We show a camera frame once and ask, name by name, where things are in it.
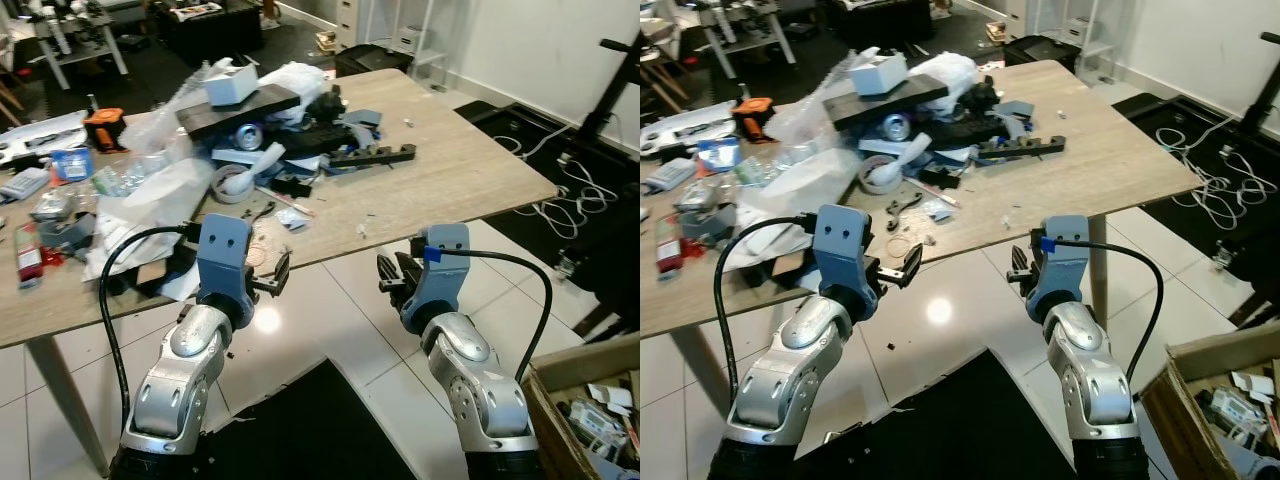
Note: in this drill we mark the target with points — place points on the white plastic bag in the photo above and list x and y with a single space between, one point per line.
150 210
795 195

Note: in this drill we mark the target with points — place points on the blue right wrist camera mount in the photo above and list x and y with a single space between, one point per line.
438 280
1060 265

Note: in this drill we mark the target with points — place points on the brown cardboard box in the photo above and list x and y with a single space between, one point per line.
1200 355
560 365

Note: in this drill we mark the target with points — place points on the white shelf unit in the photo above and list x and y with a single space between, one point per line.
400 25
1075 25

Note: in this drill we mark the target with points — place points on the blue packet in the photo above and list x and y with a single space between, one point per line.
72 165
720 155

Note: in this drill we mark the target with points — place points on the red packet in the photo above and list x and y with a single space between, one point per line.
28 255
668 248

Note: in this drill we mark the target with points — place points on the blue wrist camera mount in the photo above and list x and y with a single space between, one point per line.
1060 265
842 245
438 280
224 250

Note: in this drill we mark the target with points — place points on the grey background work table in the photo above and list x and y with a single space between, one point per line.
85 35
745 25

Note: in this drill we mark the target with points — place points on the dark flat board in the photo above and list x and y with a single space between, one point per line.
870 106
225 115

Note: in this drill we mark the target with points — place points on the silver drink can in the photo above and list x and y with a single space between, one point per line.
249 136
896 126

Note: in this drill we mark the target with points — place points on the small white box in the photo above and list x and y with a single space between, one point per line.
233 84
878 74

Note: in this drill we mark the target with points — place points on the light wooden table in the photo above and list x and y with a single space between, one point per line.
440 190
1080 185

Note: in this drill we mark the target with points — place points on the black pliers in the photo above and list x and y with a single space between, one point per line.
905 204
257 211

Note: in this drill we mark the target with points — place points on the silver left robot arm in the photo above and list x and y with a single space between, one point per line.
790 375
185 375

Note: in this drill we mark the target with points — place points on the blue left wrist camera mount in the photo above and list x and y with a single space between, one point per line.
224 250
842 245

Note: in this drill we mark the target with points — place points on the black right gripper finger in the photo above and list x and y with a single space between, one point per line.
389 265
1018 284
1017 258
391 291

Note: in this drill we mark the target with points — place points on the grey flat device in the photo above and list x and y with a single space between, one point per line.
22 184
668 175

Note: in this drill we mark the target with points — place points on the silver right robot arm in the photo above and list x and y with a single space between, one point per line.
480 385
1095 380

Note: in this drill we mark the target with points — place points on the white device in box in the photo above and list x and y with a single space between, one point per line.
595 420
1235 408

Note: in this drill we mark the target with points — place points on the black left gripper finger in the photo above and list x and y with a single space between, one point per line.
911 264
892 286
272 292
283 265

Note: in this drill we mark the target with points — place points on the black bar with holes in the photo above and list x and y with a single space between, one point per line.
1020 147
375 155

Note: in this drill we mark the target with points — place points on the grey tape roll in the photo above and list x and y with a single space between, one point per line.
225 190
872 182

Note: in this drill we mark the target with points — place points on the crumpled clear plastic bag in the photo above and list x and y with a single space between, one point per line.
945 72
300 80

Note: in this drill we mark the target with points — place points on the large black floor mat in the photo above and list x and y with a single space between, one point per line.
1250 225
600 260

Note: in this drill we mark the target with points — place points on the orange and black tool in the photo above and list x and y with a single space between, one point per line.
102 126
753 115

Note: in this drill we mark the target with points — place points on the black stand pole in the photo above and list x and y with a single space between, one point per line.
608 95
1262 90

